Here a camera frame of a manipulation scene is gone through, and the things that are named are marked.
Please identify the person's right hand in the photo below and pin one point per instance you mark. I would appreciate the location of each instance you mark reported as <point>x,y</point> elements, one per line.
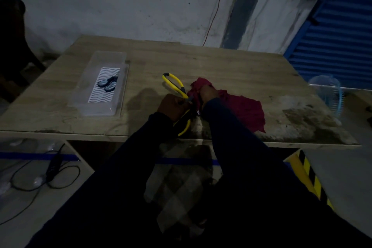
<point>207,92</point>

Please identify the person's left hand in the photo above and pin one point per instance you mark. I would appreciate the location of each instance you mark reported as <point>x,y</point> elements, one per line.
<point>171,106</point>

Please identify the person's left fingers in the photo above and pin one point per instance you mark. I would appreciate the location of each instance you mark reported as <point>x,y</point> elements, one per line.
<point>183,102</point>

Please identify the person's right fingers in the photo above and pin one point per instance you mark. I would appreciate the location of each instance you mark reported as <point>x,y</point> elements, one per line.
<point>202,93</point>

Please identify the red cloth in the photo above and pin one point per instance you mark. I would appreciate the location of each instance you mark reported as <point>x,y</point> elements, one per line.
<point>244,108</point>

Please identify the person's left forearm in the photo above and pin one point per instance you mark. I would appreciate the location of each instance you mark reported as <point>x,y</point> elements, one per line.
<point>122,175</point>

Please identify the person's right forearm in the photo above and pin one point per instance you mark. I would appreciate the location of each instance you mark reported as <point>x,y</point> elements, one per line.
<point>261,175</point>

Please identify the small blue grey scissors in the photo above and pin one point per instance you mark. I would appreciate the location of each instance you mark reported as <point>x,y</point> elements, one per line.
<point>108,83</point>

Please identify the striped wavy paper card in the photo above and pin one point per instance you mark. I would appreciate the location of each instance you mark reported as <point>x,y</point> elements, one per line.
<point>104,85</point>

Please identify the clear plastic tray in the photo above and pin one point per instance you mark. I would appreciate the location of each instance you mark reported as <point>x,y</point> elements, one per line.
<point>100,83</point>

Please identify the person's checkered clothing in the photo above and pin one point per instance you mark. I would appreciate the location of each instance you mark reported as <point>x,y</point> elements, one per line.
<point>180,189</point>

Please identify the clear blue plastic basket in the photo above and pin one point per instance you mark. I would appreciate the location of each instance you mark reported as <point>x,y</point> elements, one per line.
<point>328,93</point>

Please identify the yellow black hazard tape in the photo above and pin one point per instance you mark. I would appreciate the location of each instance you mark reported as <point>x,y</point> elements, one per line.
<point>312,178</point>

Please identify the black power adapter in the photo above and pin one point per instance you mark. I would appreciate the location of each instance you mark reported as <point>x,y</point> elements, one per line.
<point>53,166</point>

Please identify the blue roller shutter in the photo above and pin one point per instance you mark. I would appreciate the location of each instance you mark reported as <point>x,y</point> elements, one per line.
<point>334,32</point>

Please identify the blue floor tape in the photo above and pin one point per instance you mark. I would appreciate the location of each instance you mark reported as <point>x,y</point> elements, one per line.
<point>40,156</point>

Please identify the dark wooden chair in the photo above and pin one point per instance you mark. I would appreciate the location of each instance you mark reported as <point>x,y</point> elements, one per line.
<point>13,44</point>

